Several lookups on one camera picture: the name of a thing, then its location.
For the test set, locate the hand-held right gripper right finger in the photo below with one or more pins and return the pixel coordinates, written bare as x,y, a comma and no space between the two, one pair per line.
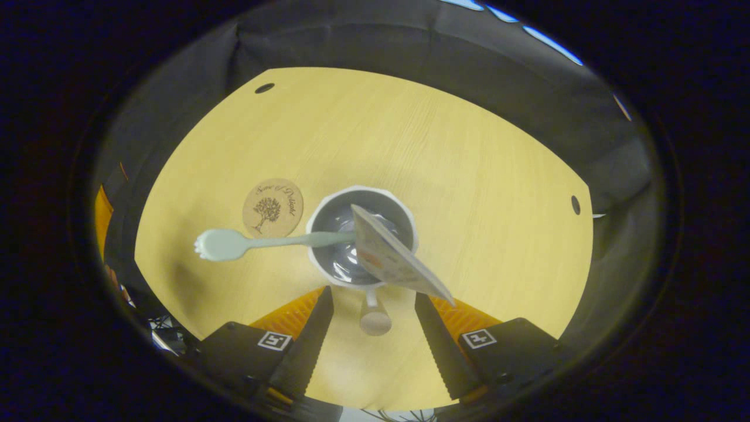
442,351

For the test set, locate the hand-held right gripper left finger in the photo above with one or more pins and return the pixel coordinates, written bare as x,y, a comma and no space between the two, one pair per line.
304,351

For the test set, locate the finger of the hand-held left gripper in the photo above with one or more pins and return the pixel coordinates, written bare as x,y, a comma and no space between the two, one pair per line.
102,220

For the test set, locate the white toothpaste tube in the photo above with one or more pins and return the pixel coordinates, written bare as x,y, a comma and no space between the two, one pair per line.
392,258

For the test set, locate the pale green toothbrush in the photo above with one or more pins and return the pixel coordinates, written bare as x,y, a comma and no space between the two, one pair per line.
225,244

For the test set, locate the round wooden coaster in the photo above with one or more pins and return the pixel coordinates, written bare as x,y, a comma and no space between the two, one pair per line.
272,205

